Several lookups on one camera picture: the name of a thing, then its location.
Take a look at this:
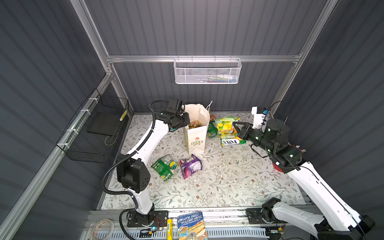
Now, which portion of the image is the yellow marker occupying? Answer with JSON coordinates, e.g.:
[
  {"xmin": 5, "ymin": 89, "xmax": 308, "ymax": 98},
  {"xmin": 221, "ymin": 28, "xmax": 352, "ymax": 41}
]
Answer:
[{"xmin": 167, "ymin": 219, "xmax": 173, "ymax": 240}]

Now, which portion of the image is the white paper bag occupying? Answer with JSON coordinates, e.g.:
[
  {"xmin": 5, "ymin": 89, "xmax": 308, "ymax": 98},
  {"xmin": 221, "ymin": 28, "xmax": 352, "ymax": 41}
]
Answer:
[{"xmin": 184, "ymin": 101, "xmax": 213, "ymax": 155}]

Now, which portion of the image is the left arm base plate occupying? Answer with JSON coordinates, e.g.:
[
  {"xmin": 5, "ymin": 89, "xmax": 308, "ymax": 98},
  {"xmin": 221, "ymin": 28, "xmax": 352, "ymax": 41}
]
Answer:
[{"xmin": 127, "ymin": 211, "xmax": 169, "ymax": 228}]

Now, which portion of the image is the black wire side basket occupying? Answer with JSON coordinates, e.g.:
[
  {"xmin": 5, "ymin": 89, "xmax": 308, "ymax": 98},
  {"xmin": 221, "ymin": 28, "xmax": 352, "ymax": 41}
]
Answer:
[{"xmin": 57, "ymin": 91, "xmax": 132, "ymax": 164}]

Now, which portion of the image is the orange snack packet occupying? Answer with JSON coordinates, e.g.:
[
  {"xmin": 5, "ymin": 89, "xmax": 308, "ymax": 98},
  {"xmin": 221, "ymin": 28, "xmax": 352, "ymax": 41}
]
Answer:
[{"xmin": 210, "ymin": 115, "xmax": 217, "ymax": 122}]

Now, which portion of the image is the white wire wall basket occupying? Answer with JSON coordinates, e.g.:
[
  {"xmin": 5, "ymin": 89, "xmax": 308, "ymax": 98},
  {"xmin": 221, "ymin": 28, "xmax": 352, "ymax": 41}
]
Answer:
[{"xmin": 173, "ymin": 57, "xmax": 242, "ymax": 85}]

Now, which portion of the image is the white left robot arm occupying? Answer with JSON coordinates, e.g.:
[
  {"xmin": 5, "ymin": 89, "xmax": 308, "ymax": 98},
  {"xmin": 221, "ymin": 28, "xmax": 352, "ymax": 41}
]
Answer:
[{"xmin": 102, "ymin": 98, "xmax": 190, "ymax": 226}]

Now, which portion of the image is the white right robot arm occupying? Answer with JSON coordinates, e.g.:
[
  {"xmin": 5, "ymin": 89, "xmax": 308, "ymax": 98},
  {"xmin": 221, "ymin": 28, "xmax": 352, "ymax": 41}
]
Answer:
[{"xmin": 233, "ymin": 119, "xmax": 376, "ymax": 240}]

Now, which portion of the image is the blue paperback book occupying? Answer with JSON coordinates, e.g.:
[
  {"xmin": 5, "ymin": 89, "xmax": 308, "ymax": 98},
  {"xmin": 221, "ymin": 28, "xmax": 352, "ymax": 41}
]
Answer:
[{"xmin": 177, "ymin": 211, "xmax": 208, "ymax": 240}]

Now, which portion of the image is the purple snack packet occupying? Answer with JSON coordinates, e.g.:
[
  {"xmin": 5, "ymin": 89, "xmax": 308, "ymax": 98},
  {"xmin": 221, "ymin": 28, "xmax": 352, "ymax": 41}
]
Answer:
[{"xmin": 180, "ymin": 154, "xmax": 203, "ymax": 179}]

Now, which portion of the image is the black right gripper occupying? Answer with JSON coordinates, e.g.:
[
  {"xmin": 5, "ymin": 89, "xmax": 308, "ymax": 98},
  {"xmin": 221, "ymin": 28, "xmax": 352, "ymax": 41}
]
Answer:
[{"xmin": 232, "ymin": 120, "xmax": 273, "ymax": 155}]

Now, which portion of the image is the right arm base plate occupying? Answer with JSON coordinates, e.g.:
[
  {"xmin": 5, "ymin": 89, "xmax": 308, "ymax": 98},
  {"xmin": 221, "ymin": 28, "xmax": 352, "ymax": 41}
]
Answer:
[{"xmin": 246, "ymin": 208, "xmax": 286, "ymax": 225}]

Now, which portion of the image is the orange Fox's candy bag large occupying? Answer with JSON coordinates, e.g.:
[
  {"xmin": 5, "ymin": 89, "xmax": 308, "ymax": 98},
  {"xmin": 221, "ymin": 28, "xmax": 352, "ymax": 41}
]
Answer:
[{"xmin": 188, "ymin": 121, "xmax": 202, "ymax": 129}]

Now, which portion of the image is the red pen cup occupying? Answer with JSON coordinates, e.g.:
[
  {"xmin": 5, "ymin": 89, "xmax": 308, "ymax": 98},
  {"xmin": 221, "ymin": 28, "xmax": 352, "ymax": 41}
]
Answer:
[{"xmin": 272, "ymin": 144, "xmax": 307, "ymax": 174}]

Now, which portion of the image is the white slotted cable duct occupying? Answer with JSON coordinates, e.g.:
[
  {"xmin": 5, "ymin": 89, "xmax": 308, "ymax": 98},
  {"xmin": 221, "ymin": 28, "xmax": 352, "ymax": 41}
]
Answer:
[{"xmin": 97, "ymin": 227, "xmax": 270, "ymax": 240}]

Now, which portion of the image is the green snack packet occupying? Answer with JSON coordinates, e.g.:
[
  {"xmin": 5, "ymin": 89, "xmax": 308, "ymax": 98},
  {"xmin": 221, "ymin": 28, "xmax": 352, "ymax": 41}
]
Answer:
[
  {"xmin": 151, "ymin": 155, "xmax": 180, "ymax": 182},
  {"xmin": 207, "ymin": 121, "xmax": 219, "ymax": 138}
]

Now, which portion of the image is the green Fox's candy bag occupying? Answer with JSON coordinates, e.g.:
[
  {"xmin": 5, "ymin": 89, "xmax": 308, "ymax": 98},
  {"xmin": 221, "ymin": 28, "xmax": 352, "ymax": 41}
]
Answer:
[{"xmin": 215, "ymin": 117, "xmax": 246, "ymax": 147}]

